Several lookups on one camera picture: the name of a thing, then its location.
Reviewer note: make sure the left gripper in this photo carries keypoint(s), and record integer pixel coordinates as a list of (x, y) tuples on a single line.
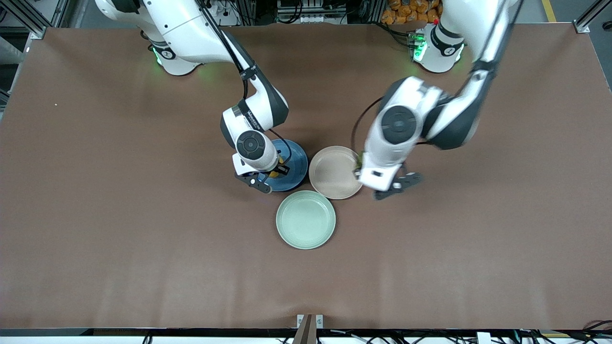
[(357, 174)]

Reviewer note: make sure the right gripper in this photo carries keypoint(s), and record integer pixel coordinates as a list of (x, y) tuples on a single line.
[(281, 168)]

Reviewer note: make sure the yellow lemon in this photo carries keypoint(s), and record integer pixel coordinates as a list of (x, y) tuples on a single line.
[(279, 160)]

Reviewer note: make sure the green lettuce leaf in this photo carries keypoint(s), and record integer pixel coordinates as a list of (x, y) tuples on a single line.
[(359, 160)]

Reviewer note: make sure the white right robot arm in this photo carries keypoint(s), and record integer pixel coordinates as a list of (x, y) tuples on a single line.
[(191, 33)]

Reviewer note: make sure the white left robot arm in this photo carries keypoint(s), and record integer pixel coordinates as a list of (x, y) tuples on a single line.
[(454, 119)]

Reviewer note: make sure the blue plate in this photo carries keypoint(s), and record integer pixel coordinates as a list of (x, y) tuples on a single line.
[(296, 165)]

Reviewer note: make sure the pale green plate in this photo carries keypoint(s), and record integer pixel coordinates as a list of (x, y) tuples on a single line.
[(306, 220)]

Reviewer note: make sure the beige plate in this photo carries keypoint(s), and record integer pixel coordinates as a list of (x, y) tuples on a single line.
[(334, 172)]

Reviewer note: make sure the brown table cover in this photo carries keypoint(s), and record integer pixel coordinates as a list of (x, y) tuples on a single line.
[(143, 267)]

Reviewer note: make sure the white multi-socket strip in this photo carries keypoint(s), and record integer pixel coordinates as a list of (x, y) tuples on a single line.
[(315, 19)]

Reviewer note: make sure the white power strip with plugs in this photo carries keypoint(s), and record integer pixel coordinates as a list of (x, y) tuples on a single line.
[(224, 16)]

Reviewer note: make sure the bag of orange snacks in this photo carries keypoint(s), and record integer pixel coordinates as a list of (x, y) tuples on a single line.
[(406, 12)]

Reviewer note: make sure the metal bracket with wedge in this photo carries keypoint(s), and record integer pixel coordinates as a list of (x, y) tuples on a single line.
[(308, 334)]

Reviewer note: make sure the aluminium frame profile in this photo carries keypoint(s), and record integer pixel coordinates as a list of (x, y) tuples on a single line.
[(36, 31), (582, 26)]

